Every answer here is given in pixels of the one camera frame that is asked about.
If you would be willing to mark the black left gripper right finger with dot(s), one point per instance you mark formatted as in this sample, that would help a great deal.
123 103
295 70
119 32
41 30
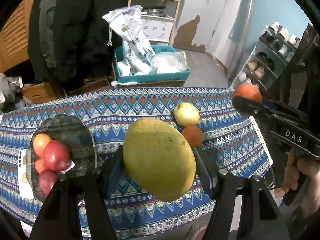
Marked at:
244 207

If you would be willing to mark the large red apple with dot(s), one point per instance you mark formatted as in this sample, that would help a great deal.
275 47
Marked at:
46 180

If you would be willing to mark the small tangerine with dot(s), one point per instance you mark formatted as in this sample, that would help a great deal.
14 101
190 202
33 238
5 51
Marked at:
249 91
193 135

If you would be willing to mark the yellow green apple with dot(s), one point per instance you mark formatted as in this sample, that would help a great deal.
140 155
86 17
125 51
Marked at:
186 114

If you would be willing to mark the green yellow mango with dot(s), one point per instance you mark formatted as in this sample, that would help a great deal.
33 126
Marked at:
159 158

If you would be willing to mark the large orange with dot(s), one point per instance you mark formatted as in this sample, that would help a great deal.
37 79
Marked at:
39 165

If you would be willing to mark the right hand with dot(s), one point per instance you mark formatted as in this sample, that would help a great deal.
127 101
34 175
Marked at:
309 202

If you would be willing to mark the white smartphone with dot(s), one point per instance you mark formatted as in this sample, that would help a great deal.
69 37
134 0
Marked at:
23 184

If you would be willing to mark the small red apple on plate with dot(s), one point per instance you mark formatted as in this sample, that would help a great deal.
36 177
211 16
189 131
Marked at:
56 156

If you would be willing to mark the patterned blue tablecloth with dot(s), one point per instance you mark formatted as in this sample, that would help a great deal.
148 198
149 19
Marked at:
233 140

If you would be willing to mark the orange on plate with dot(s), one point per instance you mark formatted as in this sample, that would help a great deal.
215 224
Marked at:
40 142

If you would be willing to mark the shoe rack with shoes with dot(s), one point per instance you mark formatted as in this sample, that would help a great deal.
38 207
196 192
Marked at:
268 59

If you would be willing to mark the glass fruit plate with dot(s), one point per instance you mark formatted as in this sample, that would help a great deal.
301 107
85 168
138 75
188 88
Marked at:
76 136

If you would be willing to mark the brown cardboard box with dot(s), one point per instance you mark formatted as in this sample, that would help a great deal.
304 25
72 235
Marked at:
39 93

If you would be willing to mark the grey hoodie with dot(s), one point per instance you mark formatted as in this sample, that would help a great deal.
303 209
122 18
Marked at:
11 95

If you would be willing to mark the clear plastic bag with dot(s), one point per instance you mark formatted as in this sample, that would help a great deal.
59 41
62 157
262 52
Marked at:
169 62

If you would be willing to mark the white patterned box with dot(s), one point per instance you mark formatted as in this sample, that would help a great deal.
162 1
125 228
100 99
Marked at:
157 29

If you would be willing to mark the teal cardboard box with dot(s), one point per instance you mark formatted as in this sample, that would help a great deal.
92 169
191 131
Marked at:
118 57

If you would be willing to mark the dark hanging jacket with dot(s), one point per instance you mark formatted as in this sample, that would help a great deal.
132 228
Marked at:
69 42

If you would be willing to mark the white rice bag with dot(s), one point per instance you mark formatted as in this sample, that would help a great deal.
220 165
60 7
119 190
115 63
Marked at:
138 53

